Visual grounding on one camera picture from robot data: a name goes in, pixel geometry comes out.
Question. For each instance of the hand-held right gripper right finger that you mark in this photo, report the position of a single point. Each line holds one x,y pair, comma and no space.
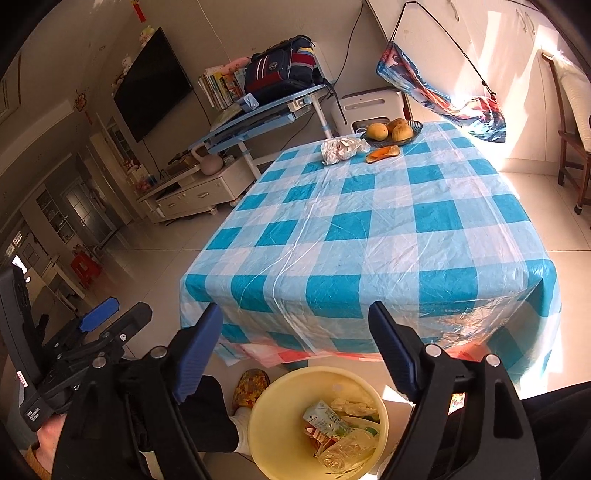
392,353

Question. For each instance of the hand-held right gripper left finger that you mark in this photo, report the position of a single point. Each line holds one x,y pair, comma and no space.
198,353

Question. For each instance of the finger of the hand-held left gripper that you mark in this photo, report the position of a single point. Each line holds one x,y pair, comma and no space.
99,314
131,323

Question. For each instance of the white tissue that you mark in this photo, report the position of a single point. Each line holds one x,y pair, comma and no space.
352,407

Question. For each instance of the white green drink carton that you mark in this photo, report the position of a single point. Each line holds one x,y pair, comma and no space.
323,415

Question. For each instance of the yellow plastic bin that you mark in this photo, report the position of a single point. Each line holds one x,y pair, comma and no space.
277,415

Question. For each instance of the clear plastic bottle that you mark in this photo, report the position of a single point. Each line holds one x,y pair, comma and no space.
346,451

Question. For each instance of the person's yellow-sleeved left forearm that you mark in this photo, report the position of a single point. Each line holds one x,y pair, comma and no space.
39,466

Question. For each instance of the person's left hand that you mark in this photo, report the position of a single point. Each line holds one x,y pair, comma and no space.
51,436

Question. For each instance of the red plastic stool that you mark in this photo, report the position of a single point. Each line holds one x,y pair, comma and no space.
85,270

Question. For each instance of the person's left leg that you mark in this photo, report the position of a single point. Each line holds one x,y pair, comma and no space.
214,415

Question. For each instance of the person's leg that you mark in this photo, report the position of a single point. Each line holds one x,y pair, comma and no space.
563,429
214,415

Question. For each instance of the white sock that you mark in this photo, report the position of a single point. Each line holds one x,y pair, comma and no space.
240,434

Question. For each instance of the blue checked plastic tablecloth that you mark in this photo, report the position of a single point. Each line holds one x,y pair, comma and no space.
369,230

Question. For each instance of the white television cabinet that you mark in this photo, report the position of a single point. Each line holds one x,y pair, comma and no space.
207,184

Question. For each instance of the pink ceramic jug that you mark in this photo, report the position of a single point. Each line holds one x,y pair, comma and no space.
210,164

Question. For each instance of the person's right leg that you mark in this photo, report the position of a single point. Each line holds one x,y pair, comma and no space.
563,429

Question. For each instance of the orange fruit peel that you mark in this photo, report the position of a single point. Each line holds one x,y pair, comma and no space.
381,154

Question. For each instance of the crumpled foil wrapper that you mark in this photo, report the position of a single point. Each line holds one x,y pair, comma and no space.
339,150

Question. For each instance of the dark fruit bowl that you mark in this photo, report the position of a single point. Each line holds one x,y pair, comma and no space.
392,142

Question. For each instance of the red knot ornament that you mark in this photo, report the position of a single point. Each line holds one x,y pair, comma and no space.
137,9
84,104

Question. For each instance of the yellow round fruit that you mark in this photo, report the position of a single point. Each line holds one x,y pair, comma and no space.
377,132
396,122
403,133

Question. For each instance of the black flat television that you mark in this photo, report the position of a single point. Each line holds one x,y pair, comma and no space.
152,87

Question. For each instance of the blue study desk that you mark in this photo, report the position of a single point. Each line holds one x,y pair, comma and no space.
258,113

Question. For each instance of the white box appliance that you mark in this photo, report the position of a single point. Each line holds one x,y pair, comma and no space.
369,108

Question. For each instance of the stack of books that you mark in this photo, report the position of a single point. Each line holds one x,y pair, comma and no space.
221,88

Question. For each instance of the wooden chair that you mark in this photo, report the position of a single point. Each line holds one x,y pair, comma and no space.
570,157

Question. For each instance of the hanging printed cloth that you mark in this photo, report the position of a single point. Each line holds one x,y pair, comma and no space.
415,87

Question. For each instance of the pink plush toy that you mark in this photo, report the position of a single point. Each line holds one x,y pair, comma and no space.
238,64

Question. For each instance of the green white plush toy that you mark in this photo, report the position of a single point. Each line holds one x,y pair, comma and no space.
147,34

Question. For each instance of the dark striped backpack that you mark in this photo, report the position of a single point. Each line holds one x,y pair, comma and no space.
281,74

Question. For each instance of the white ribbed chair cushion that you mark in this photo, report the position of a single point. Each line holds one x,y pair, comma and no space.
575,101

